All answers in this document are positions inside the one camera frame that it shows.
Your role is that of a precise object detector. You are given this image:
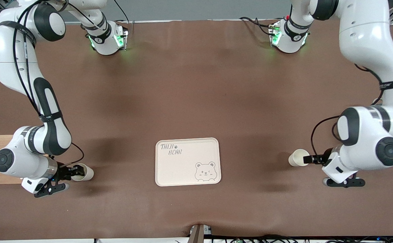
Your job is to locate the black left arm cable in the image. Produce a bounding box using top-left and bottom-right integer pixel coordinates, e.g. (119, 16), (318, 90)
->
(311, 62), (393, 157)

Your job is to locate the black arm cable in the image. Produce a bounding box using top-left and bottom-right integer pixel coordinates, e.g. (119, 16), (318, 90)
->
(311, 62), (393, 157)
(12, 0), (102, 167)

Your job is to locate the white IKEA cup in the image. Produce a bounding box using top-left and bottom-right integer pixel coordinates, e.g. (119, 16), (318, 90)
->
(288, 149), (310, 167)
(71, 164), (94, 182)

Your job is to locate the metal table edge bracket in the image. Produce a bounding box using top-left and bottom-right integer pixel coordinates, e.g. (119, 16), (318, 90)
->
(188, 223), (212, 243)

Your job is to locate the cream bear print tray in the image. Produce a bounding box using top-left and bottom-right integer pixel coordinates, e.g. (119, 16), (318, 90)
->
(155, 137), (222, 187)

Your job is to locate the black base cable bundle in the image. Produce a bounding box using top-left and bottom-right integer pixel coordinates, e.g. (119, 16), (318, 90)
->
(240, 16), (278, 36)

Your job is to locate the brown table cover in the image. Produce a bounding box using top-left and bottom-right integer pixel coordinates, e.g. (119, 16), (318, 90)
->
(0, 19), (393, 241)

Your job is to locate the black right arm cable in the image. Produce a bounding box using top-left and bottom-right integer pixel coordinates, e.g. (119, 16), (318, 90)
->
(12, 0), (102, 167)

